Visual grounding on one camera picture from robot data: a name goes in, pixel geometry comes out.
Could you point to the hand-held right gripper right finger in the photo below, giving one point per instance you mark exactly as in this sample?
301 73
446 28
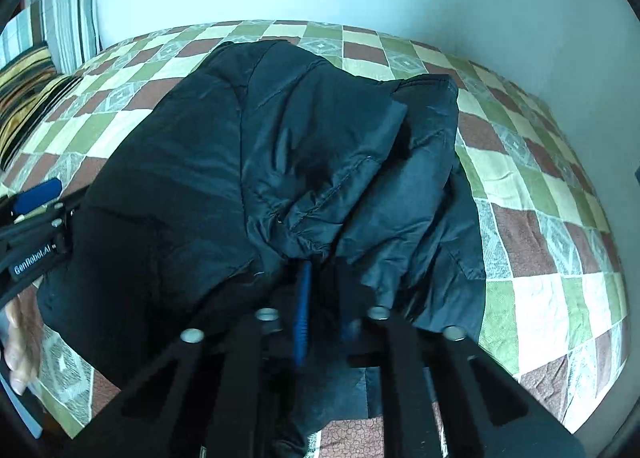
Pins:
400 368

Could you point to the yellow black striped pillow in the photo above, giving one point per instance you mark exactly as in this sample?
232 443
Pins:
25 88

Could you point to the person's left hand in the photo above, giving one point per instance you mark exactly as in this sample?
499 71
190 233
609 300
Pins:
22 353

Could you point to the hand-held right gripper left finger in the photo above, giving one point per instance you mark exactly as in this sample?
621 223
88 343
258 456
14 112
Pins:
302 323

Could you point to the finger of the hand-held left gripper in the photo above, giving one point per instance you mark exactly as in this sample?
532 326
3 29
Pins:
37 195
50 223

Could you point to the checkered green brown bed sheet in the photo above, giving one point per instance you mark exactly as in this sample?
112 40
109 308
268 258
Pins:
525 238

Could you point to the black puffer jacket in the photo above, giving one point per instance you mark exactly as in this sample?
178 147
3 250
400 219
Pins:
225 163

